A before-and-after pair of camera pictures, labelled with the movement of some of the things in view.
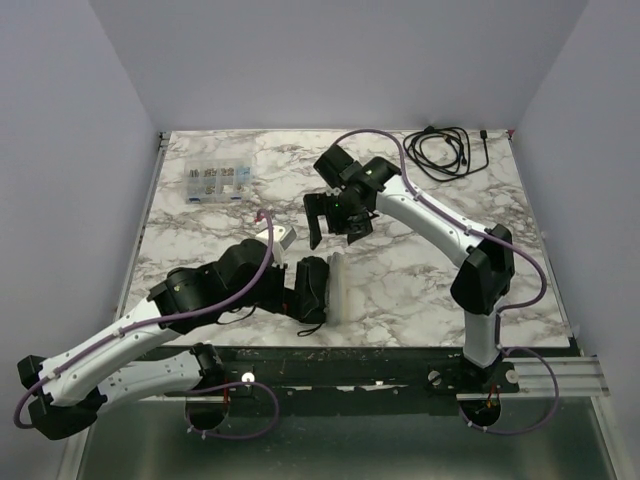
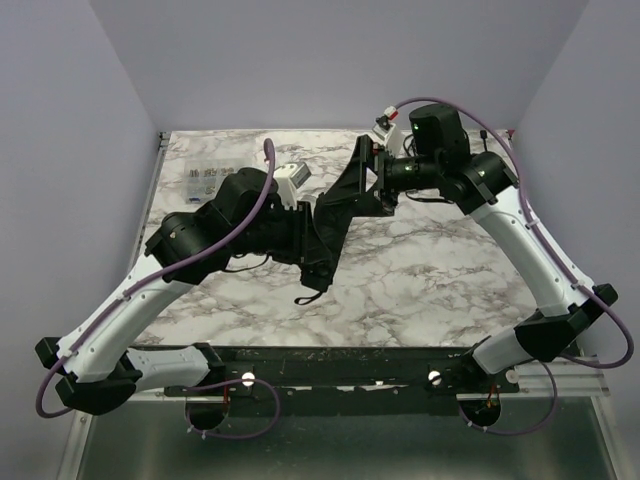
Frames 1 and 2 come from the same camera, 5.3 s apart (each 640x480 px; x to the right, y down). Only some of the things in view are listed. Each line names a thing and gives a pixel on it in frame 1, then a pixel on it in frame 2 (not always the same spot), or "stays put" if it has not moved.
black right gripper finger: [359, 225] -> [350, 190]
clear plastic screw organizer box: [218, 181] stays put
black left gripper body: [311, 288] -> [307, 236]
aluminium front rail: [552, 377] stays put
